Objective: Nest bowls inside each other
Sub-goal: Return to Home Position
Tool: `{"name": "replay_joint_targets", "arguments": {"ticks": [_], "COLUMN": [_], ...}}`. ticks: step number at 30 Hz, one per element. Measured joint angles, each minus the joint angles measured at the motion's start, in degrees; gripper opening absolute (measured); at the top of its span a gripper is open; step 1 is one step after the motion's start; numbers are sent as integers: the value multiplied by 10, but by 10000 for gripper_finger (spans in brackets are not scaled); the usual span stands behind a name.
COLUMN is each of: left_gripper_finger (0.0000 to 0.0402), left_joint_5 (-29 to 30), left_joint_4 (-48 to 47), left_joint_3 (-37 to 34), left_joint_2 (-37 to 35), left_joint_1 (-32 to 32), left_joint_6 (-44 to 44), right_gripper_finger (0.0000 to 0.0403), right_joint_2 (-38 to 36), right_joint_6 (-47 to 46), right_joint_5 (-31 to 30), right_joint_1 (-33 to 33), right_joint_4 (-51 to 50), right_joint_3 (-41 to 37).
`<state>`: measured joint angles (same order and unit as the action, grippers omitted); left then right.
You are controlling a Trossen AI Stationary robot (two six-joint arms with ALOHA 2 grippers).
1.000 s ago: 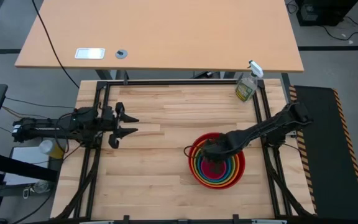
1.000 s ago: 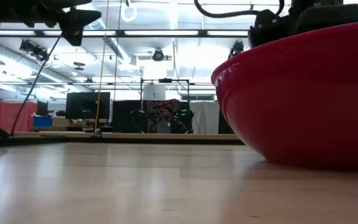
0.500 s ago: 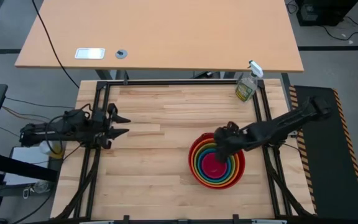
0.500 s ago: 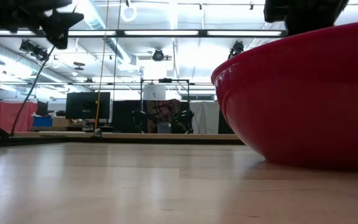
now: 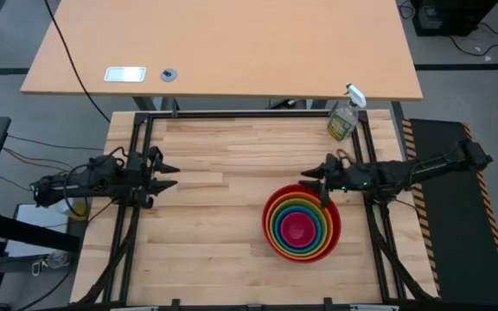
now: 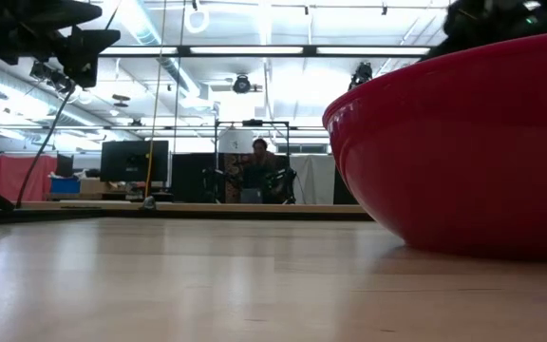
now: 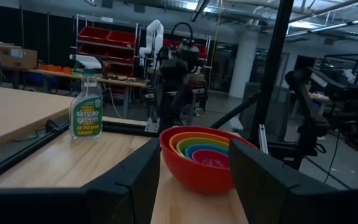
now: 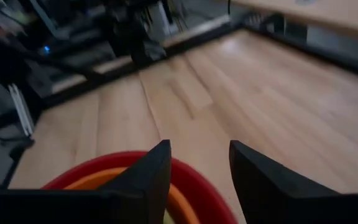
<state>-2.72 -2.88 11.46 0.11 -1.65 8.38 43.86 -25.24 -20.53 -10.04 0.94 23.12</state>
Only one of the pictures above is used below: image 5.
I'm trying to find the black mat with hazard stripes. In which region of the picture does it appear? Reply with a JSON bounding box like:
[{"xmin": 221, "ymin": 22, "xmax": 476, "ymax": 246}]
[{"xmin": 400, "ymin": 117, "xmax": 498, "ymax": 308}]

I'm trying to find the long black cable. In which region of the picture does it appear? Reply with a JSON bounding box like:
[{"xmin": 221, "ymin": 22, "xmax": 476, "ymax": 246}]
[{"xmin": 42, "ymin": 0, "xmax": 112, "ymax": 124}]

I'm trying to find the green bowl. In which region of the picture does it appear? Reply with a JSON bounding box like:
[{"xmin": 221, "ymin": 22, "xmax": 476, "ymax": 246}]
[{"xmin": 271, "ymin": 200, "xmax": 328, "ymax": 256}]

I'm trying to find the thin black floor cable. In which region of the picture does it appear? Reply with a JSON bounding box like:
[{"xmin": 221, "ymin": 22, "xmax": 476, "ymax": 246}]
[{"xmin": 446, "ymin": 21, "xmax": 498, "ymax": 58}]

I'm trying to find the light wooden desk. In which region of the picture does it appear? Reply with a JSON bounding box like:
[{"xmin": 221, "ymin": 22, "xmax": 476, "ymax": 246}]
[{"xmin": 20, "ymin": 0, "xmax": 425, "ymax": 102}]

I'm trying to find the yellow bowl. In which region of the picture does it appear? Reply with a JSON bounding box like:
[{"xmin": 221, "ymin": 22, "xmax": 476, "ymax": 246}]
[{"xmin": 268, "ymin": 197, "xmax": 331, "ymax": 259}]

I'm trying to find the white floor panel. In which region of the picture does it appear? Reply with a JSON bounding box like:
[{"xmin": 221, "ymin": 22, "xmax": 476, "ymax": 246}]
[{"xmin": 3, "ymin": 201, "xmax": 91, "ymax": 259}]

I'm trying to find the black aluminium table frame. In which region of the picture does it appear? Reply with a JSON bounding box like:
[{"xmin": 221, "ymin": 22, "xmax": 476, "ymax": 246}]
[{"xmin": 74, "ymin": 108, "xmax": 441, "ymax": 311}]

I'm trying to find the small magenta bowl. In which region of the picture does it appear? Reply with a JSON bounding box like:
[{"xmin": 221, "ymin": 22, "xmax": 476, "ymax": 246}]
[{"xmin": 279, "ymin": 211, "xmax": 318, "ymax": 250}]

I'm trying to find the blue bowl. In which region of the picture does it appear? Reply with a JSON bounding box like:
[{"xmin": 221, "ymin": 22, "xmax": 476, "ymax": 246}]
[{"xmin": 275, "ymin": 206, "xmax": 322, "ymax": 253}]

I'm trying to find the black equipment box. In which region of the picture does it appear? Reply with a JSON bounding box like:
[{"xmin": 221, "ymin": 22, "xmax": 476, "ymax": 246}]
[{"xmin": 410, "ymin": 0, "xmax": 498, "ymax": 38}]

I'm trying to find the white rectangular desk plate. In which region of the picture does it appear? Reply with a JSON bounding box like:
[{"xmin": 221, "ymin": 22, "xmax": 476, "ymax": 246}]
[{"xmin": 103, "ymin": 66, "xmax": 148, "ymax": 84}]

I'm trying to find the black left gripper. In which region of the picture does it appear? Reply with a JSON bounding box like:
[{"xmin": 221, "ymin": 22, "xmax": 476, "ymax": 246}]
[{"xmin": 125, "ymin": 146, "xmax": 182, "ymax": 210}]

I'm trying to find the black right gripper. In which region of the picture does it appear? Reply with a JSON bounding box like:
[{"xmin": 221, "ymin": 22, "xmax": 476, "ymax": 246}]
[{"xmin": 299, "ymin": 154, "xmax": 363, "ymax": 209}]

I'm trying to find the grey round desk grommet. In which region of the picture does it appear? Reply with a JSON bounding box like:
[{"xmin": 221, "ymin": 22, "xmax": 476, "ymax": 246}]
[{"xmin": 159, "ymin": 67, "xmax": 180, "ymax": 84}]

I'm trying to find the spray bottle with white trigger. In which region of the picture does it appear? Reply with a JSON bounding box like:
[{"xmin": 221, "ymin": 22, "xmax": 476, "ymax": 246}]
[{"xmin": 326, "ymin": 82, "xmax": 368, "ymax": 143}]

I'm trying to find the nested rainbow bowls stack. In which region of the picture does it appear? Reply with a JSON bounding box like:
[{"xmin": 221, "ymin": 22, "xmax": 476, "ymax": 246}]
[{"xmin": 261, "ymin": 182, "xmax": 343, "ymax": 264}]

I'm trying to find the orange floor cable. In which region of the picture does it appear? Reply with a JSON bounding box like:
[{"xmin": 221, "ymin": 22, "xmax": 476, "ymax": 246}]
[{"xmin": 1, "ymin": 146, "xmax": 73, "ymax": 172}]

